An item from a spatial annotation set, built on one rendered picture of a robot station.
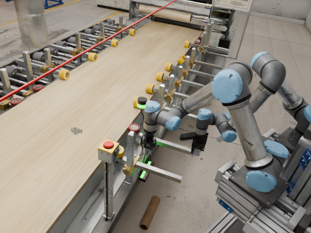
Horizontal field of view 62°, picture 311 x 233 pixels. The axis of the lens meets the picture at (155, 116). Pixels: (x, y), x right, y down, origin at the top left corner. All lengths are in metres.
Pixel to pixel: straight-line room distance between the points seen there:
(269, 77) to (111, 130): 1.00
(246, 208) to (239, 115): 0.60
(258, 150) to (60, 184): 0.96
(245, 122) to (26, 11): 4.71
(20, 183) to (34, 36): 4.18
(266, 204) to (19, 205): 1.13
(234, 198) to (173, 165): 1.42
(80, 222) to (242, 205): 0.89
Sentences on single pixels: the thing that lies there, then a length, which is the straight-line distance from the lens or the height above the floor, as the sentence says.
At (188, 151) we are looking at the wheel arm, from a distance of 1.72.
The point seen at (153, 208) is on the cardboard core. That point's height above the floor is 0.07.
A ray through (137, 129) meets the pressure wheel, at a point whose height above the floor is 0.91.
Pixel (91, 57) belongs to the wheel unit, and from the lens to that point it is 2.66.
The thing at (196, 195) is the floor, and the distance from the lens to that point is 2.62.
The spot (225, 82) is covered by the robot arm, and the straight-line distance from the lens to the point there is 1.00.
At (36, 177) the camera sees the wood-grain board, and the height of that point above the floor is 0.90.
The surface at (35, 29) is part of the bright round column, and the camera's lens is 5.41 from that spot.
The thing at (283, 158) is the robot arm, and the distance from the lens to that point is 1.28.
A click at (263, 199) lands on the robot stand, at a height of 1.04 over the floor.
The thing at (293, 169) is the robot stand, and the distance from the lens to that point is 1.54.
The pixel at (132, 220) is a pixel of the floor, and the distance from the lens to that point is 2.37.
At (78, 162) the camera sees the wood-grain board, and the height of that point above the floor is 0.90.
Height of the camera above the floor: 1.99
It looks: 35 degrees down
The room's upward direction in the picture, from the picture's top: 7 degrees clockwise
